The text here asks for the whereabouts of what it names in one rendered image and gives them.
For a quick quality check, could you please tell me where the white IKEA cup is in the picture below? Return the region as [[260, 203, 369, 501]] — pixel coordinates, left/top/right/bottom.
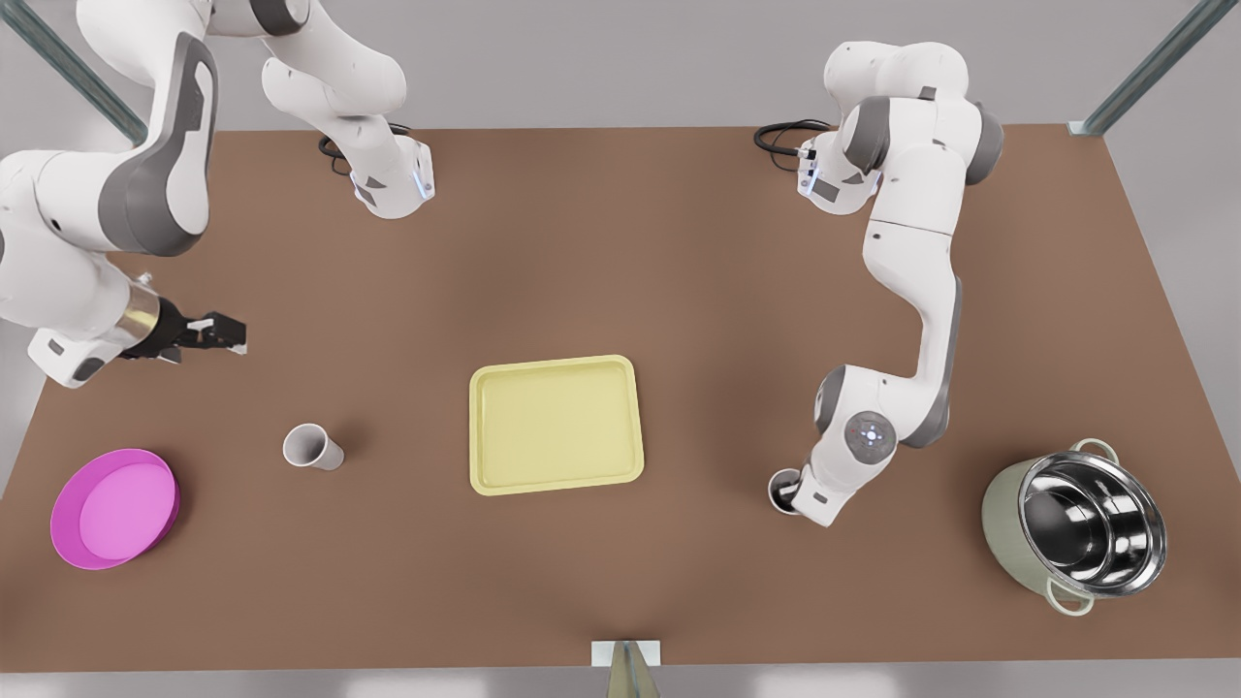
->
[[768, 467, 807, 517], [282, 423, 346, 473]]

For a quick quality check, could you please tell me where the yellow rectangular tray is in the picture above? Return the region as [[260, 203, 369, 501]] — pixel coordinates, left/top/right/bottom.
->
[[469, 355, 646, 497]]

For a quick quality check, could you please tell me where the pink round bowl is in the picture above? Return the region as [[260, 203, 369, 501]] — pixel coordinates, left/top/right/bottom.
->
[[49, 448, 182, 571]]

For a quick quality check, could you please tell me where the green pot with steel interior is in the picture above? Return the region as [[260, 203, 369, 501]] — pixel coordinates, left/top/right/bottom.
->
[[980, 437, 1170, 618]]

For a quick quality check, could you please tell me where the black cable loop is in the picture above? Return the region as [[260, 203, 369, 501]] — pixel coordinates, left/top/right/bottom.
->
[[318, 121, 414, 177], [753, 118, 837, 176]]

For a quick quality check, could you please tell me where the silver frame post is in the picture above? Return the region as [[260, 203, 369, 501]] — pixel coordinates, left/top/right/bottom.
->
[[590, 639, 663, 698], [0, 0, 149, 144], [1066, 0, 1241, 138]]

